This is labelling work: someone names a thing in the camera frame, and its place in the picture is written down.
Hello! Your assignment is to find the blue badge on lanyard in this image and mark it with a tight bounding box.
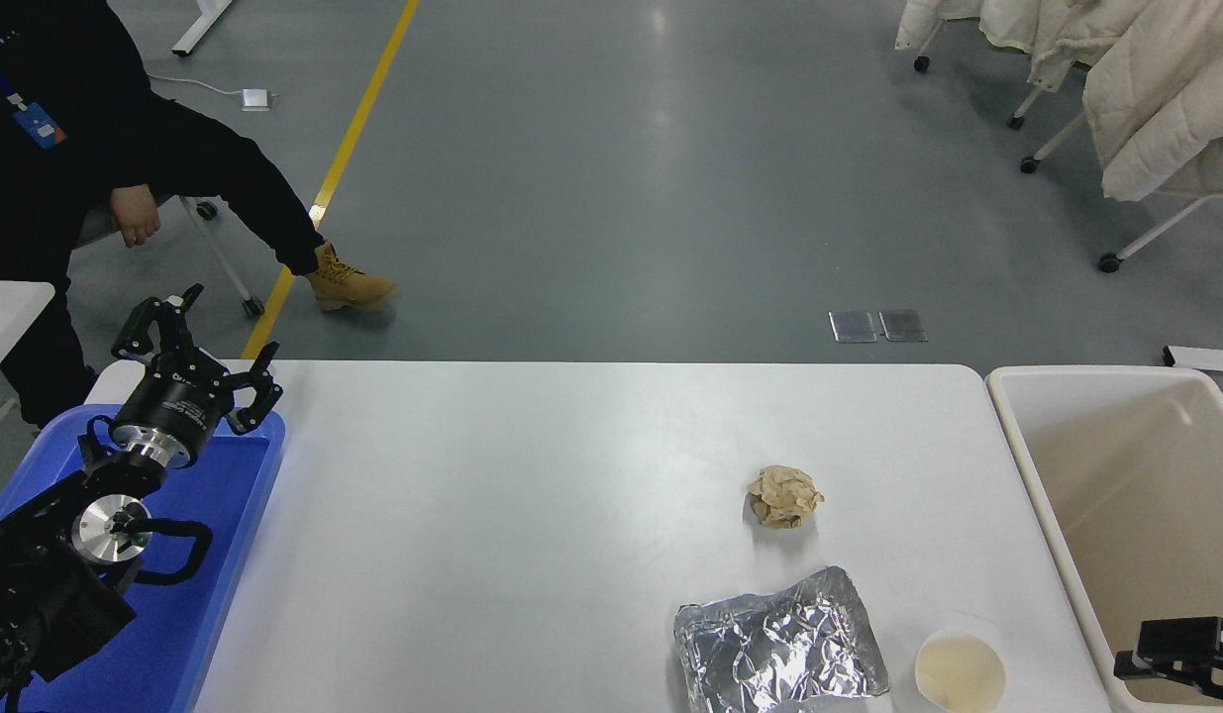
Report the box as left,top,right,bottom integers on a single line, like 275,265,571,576
0,54,67,150

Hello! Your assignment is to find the white paper cup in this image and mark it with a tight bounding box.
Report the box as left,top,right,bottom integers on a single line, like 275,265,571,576
914,631,1006,713

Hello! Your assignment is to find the person with blue badge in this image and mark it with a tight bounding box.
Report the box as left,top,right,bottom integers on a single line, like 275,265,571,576
0,0,399,432

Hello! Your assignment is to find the white floor cable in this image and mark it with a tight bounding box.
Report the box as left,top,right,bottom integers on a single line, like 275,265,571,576
148,71,246,100

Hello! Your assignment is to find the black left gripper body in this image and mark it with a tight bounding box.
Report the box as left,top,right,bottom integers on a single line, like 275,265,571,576
111,358,238,453

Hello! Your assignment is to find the large pale plastic bin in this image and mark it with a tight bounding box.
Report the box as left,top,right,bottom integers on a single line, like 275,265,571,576
985,364,1223,713

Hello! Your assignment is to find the silver foil tray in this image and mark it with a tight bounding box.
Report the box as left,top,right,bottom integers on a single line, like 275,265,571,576
673,566,891,713

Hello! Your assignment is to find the small white side table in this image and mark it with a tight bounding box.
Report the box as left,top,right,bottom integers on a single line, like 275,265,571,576
0,280,55,389

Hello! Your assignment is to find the blue plastic tray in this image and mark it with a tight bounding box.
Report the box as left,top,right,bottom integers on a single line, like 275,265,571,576
0,404,287,713

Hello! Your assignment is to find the white desk leg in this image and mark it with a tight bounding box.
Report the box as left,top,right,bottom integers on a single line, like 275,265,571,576
171,0,236,57

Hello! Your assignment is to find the large cream padded jacket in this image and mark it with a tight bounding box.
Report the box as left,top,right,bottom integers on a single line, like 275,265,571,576
1083,0,1223,202

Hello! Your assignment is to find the blue-badge person's left hand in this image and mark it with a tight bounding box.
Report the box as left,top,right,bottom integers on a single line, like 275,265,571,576
111,185,162,249

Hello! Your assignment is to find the tan paper ball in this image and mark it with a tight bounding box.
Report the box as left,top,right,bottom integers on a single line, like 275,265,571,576
748,465,826,531

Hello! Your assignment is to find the white chair frame with castors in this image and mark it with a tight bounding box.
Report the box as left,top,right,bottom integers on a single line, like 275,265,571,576
1007,84,1092,174
1099,193,1223,273
913,20,949,72

